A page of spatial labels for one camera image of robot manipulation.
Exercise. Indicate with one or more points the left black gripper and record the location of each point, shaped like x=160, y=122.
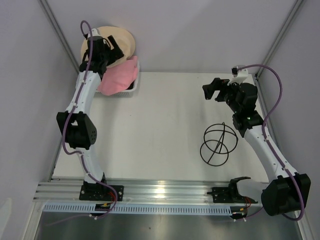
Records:
x=115, y=54

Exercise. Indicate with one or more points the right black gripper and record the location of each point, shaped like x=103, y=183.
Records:
x=216, y=85

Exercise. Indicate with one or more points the beige bucket hat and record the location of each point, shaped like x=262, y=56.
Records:
x=123, y=38

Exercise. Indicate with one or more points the pink bucket hat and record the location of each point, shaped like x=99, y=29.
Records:
x=119, y=78

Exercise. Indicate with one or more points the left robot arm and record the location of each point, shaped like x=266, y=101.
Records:
x=79, y=133

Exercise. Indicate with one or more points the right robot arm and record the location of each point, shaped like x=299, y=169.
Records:
x=287, y=190

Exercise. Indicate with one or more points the white plastic basket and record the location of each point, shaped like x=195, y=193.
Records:
x=129, y=92

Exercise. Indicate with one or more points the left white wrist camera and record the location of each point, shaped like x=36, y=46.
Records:
x=94, y=32

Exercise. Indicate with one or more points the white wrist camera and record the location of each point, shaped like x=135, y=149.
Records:
x=240, y=74
x=94, y=32

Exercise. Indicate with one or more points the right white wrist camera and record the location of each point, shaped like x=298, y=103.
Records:
x=240, y=74

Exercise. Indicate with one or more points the black wire hat stand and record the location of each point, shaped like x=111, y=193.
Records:
x=219, y=141

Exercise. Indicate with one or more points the left aluminium corner post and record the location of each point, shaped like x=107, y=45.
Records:
x=58, y=32

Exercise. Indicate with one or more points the aluminium corner post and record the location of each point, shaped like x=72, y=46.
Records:
x=58, y=32
x=284, y=30

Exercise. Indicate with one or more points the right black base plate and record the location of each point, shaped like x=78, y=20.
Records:
x=230, y=193

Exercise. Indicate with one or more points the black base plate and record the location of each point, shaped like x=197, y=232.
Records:
x=230, y=193
x=98, y=192

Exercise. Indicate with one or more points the right aluminium corner post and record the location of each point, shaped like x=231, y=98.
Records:
x=284, y=30

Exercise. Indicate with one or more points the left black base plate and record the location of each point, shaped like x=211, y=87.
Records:
x=98, y=192

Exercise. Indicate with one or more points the white slotted cable duct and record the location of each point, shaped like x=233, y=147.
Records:
x=129, y=208

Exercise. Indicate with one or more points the aluminium mounting rail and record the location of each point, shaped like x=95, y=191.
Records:
x=135, y=191

